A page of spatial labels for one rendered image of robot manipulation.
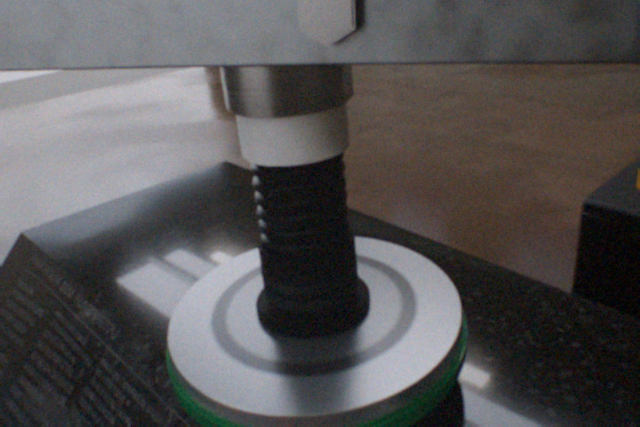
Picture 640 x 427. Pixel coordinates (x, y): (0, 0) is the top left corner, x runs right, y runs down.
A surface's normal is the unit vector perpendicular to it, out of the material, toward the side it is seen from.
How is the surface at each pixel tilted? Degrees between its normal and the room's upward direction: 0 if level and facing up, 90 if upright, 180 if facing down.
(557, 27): 90
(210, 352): 0
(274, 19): 90
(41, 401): 45
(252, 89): 90
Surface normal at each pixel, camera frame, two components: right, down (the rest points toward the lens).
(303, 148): 0.18, 0.36
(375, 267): -0.09, -0.92
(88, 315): -0.56, -0.42
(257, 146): -0.57, 0.36
